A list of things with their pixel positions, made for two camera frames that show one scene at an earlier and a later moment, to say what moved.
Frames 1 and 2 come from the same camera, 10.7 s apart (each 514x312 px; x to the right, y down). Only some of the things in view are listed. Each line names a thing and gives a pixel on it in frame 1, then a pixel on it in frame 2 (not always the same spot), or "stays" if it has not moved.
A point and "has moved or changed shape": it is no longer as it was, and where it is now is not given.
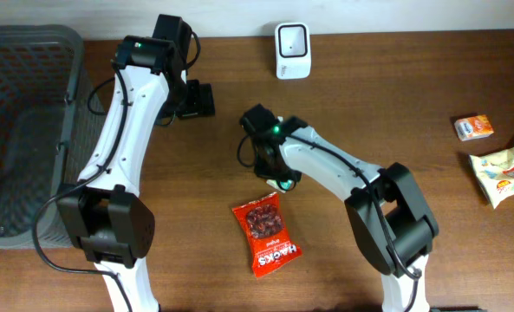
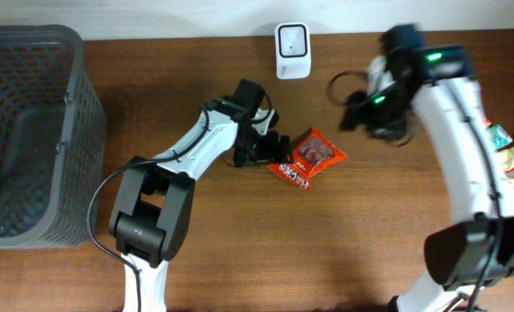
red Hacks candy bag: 263,224 has moved or changed shape
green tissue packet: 287,184 -> 498,137
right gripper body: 270,165 -> 356,111
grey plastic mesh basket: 40,114 stays
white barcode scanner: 293,50 stays
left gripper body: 197,100 -> 272,147
